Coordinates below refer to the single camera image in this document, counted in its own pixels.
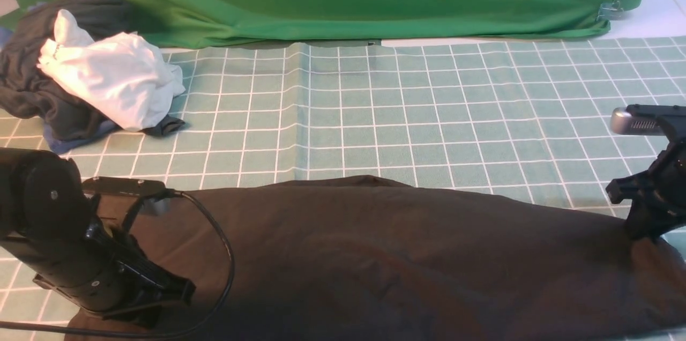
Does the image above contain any white crumpled shirt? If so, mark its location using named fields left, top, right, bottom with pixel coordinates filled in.
left=38, top=9, right=185, bottom=131

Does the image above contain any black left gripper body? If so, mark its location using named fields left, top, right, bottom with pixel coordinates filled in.
left=32, top=194, right=196, bottom=328

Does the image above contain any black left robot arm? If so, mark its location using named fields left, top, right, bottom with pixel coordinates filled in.
left=2, top=149, right=196, bottom=328

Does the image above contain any black left camera cable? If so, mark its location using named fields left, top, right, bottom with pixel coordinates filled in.
left=0, top=191, right=236, bottom=339

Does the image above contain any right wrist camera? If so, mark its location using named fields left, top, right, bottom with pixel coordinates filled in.
left=610, top=104, right=685, bottom=141

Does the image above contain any gray long-sleeved shirt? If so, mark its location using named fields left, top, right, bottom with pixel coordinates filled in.
left=63, top=175, right=686, bottom=341

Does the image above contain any metal binder clip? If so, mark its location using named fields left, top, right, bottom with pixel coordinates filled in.
left=595, top=1, right=625, bottom=21

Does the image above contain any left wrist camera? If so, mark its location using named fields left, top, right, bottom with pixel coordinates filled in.
left=83, top=176, right=173, bottom=216

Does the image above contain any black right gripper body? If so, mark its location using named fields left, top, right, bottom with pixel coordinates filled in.
left=606, top=140, right=685, bottom=239

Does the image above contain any dark gray crumpled garment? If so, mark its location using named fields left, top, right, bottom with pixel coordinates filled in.
left=2, top=0, right=185, bottom=142

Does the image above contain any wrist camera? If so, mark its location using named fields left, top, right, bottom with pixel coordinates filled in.
left=83, top=176, right=173, bottom=216
left=610, top=104, right=685, bottom=141

